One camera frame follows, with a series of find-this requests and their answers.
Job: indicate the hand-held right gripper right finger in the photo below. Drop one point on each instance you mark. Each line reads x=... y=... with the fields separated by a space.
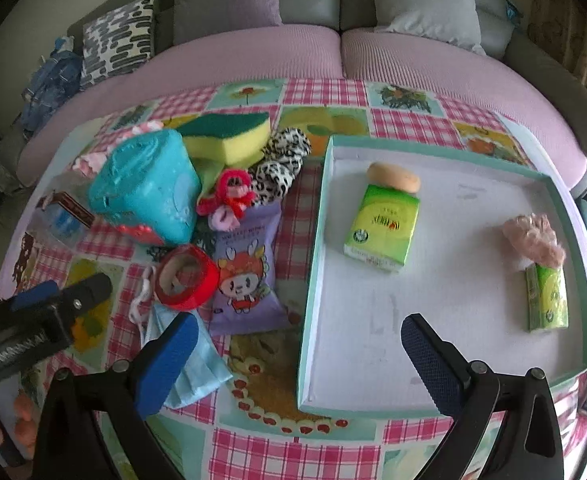
x=431 y=365

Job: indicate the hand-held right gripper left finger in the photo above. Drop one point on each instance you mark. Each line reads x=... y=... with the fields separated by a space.
x=168 y=365

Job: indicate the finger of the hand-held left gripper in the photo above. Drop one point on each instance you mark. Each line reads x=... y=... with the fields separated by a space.
x=85 y=292
x=35 y=294

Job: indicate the teal rimmed white tray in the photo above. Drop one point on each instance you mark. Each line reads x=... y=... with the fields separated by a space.
x=423 y=285

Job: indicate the green tissue pack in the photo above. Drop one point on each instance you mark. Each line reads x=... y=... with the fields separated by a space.
x=548 y=300
x=381 y=225

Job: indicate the pink frilly scrunchie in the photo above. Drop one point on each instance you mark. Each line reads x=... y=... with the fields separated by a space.
x=533 y=235

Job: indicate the red pipe cleaner toy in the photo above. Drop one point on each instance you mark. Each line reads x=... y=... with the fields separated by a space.
x=231 y=182

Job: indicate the beige round puff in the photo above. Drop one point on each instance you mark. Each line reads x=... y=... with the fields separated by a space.
x=393 y=177

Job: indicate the yellow green sponge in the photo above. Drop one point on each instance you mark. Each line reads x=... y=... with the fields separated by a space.
x=228 y=145

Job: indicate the leopard print scrunchie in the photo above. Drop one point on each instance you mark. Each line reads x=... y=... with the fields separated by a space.
x=278 y=170

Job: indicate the person's left hand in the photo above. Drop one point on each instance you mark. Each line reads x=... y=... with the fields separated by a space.
x=25 y=407

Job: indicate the blue face mask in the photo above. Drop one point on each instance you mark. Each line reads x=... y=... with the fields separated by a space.
x=198 y=370

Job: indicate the red tape roll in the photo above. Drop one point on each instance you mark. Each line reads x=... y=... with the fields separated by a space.
x=208 y=280

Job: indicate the clear plastic box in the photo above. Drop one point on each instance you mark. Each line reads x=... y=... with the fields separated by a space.
x=58 y=200

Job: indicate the purple cartoon snack packet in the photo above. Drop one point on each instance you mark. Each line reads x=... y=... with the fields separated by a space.
x=246 y=280

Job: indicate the teal toy box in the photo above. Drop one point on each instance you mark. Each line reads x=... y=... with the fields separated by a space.
x=143 y=185

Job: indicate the blue clothing pile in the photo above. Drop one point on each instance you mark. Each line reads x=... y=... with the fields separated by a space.
x=53 y=80

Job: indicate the checked printed tablecloth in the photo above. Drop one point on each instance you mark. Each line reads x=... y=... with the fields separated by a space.
x=413 y=110

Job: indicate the black white patterned pillow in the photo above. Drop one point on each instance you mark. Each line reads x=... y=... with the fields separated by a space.
x=118 y=35

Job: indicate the pink ribbed sofa cover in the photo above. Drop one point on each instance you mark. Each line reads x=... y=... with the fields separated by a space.
x=273 y=55

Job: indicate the purple pillow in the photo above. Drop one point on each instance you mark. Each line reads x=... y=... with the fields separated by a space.
x=223 y=0

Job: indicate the grey pillow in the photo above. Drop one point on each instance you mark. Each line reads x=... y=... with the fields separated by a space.
x=423 y=5

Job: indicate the small teal object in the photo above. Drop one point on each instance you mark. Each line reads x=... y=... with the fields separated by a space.
x=513 y=12

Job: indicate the patterned beige curtain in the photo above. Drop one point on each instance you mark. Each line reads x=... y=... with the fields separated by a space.
x=563 y=25

